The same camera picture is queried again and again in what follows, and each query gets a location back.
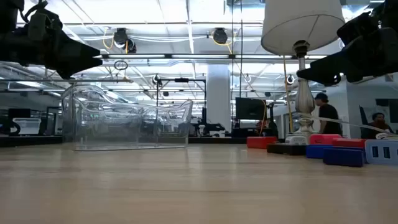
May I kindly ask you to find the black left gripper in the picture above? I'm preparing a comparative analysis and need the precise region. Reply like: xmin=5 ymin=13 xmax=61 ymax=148
xmin=0 ymin=30 xmax=103 ymax=80

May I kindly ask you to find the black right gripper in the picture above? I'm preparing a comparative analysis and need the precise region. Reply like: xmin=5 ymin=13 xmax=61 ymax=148
xmin=296 ymin=27 xmax=398 ymax=87

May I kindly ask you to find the clear plastic bin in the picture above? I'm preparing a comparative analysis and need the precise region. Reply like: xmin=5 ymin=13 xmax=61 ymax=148
xmin=61 ymin=83 xmax=194 ymax=152

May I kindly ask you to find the small white box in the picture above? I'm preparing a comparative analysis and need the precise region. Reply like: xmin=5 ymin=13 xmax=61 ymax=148
xmin=285 ymin=133 xmax=309 ymax=146

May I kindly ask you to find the blue rectangular case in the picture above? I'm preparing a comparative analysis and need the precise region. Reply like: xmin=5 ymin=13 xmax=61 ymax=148
xmin=305 ymin=144 xmax=334 ymax=160
xmin=322 ymin=147 xmax=365 ymax=168

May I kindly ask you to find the black rectangular case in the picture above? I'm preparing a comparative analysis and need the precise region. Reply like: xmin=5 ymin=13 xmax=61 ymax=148
xmin=266 ymin=143 xmax=308 ymax=156

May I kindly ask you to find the light blue box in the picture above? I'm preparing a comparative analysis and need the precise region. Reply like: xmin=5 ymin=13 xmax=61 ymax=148
xmin=364 ymin=139 xmax=398 ymax=165

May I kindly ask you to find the standing person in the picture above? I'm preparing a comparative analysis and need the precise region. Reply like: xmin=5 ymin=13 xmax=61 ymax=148
xmin=313 ymin=92 xmax=343 ymax=137

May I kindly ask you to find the white shade table lamp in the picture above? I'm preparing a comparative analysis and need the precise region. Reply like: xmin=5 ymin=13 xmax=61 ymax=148
xmin=261 ymin=0 xmax=346 ymax=138

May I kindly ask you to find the seated person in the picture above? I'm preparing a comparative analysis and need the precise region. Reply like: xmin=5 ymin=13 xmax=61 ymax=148
xmin=360 ymin=111 xmax=396 ymax=140

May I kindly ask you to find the black monitor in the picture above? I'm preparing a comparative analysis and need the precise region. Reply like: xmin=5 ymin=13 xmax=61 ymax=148
xmin=235 ymin=96 xmax=267 ymax=121

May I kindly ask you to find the white storage tub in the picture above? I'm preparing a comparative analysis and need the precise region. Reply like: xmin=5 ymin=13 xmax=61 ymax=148
xmin=12 ymin=117 xmax=42 ymax=136

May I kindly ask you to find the white pillar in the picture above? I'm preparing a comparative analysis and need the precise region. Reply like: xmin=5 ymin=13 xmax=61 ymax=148
xmin=206 ymin=63 xmax=233 ymax=133

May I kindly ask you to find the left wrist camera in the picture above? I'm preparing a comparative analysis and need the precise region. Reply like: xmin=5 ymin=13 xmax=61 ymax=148
xmin=26 ymin=1 xmax=65 ymax=43

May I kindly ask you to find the yellow hanging cord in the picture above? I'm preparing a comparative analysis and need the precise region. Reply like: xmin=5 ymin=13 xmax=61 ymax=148
xmin=282 ymin=55 xmax=295 ymax=134

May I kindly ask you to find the black ceiling cord reel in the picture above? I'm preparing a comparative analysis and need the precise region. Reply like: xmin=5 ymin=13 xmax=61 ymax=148
xmin=212 ymin=27 xmax=229 ymax=45
xmin=113 ymin=27 xmax=137 ymax=54

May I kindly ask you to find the black table frame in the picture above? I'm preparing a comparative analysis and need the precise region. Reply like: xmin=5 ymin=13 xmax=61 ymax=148
xmin=0 ymin=135 xmax=249 ymax=147

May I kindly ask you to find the black background rig frame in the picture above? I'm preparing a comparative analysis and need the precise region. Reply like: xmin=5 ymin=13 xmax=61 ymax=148
xmin=155 ymin=77 xmax=208 ymax=135

